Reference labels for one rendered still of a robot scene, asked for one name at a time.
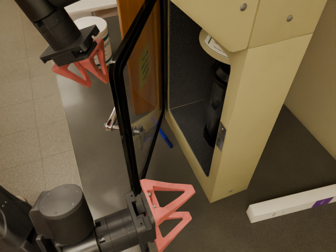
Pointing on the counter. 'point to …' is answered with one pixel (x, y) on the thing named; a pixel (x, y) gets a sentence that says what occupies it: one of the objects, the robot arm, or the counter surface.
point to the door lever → (111, 124)
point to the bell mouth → (212, 47)
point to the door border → (121, 96)
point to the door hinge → (166, 51)
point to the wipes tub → (83, 22)
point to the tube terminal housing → (254, 92)
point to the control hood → (223, 19)
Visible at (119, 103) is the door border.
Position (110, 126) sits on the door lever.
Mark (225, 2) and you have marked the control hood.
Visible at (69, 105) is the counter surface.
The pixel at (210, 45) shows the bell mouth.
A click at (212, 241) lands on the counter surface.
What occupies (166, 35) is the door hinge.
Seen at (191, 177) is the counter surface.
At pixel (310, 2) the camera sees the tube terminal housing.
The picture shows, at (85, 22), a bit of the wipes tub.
